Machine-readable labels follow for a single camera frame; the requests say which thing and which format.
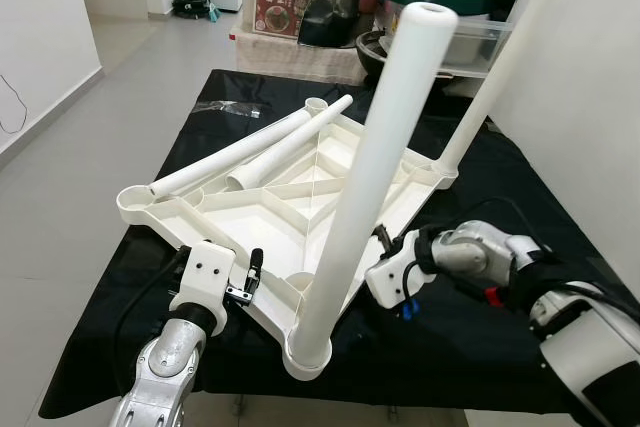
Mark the white plastic table top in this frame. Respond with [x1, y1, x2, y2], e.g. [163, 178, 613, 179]
[115, 97, 461, 380]

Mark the black glossy bag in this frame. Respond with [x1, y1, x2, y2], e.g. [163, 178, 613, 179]
[298, 0, 373, 49]

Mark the red printed carton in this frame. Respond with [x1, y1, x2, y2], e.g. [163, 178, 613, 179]
[253, 0, 322, 37]

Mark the black wok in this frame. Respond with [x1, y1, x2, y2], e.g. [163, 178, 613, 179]
[355, 31, 483, 84]

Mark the black tablecloth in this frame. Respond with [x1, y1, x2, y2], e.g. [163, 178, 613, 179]
[40, 69, 640, 420]

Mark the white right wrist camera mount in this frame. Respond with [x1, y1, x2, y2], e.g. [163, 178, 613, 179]
[364, 242, 427, 311]

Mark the clear plastic storage container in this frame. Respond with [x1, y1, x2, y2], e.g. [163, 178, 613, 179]
[430, 11, 521, 74]

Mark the clear tape strip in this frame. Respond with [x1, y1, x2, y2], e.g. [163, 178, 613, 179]
[205, 99, 271, 119]

